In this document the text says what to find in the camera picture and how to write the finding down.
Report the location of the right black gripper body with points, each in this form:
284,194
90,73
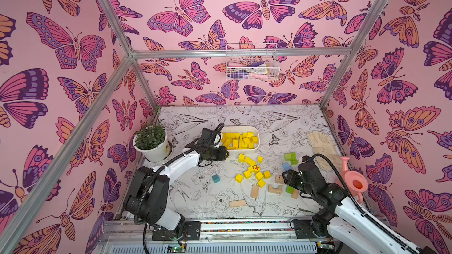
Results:
289,178

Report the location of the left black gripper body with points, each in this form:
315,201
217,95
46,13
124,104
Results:
213,153

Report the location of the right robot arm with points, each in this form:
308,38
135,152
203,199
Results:
341,217

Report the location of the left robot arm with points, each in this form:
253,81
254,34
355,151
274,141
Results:
147,197

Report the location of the blue block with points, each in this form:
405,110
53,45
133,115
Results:
286,166

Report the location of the green rectangular block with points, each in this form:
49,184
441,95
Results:
289,190

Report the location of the natural wood arch block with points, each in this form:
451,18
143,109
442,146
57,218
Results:
275,190

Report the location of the white plastic bin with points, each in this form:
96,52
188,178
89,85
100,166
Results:
240,138

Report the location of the light green block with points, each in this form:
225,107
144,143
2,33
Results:
291,158

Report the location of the teal block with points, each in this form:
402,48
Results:
216,178

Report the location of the yellow cube red cross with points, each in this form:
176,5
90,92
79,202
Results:
256,168

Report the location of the beige work glove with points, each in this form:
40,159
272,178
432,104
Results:
323,144

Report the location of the natural wood block upright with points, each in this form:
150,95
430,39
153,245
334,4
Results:
255,191

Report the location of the pink watering can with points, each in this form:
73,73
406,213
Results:
355,181

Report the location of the long natural wood block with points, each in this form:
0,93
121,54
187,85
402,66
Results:
238,203

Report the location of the potted green plant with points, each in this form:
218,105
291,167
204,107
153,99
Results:
152,141

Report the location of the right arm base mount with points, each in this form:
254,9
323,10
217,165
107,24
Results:
309,229

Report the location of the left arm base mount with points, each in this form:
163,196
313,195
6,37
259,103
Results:
189,230

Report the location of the wire basket on wall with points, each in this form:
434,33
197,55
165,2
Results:
252,64

